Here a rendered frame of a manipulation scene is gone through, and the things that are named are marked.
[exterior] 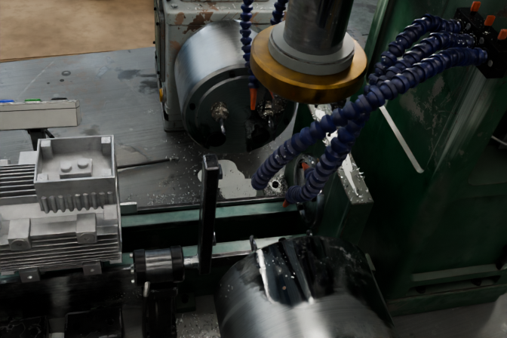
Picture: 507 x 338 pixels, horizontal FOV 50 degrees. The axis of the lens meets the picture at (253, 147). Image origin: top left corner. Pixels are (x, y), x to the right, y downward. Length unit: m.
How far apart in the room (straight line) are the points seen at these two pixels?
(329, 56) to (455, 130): 0.21
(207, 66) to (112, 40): 1.97
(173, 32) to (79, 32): 1.87
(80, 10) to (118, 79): 1.70
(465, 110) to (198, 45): 0.60
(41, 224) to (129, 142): 0.56
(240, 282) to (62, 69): 1.09
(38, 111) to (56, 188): 0.27
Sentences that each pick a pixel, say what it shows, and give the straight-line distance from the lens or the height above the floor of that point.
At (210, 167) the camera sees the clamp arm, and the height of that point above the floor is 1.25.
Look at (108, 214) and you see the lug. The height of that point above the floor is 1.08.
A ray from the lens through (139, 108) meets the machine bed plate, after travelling 1.54.
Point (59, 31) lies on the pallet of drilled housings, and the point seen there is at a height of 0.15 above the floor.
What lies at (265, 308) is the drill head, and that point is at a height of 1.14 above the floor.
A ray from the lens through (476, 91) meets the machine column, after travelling 0.79.
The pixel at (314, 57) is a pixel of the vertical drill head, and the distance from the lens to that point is 0.78.
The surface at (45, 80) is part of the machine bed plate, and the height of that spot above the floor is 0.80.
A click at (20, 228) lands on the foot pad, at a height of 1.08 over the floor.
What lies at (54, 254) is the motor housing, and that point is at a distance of 0.95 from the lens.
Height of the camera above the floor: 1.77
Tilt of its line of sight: 43 degrees down
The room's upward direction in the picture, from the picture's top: 8 degrees clockwise
